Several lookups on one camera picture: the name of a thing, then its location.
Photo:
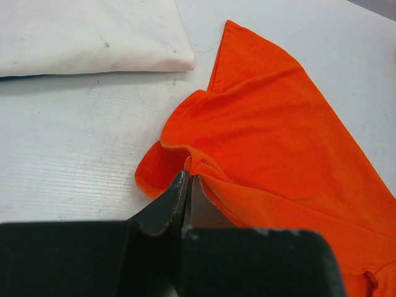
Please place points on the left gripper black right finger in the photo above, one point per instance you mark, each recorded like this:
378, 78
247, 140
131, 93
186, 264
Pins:
200, 211

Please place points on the folded white t shirt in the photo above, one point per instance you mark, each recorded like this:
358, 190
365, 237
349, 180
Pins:
89, 37

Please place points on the orange t shirt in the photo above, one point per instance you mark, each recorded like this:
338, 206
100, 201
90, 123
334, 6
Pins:
272, 153

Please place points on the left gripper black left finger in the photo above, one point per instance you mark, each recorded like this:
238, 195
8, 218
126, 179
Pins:
164, 216

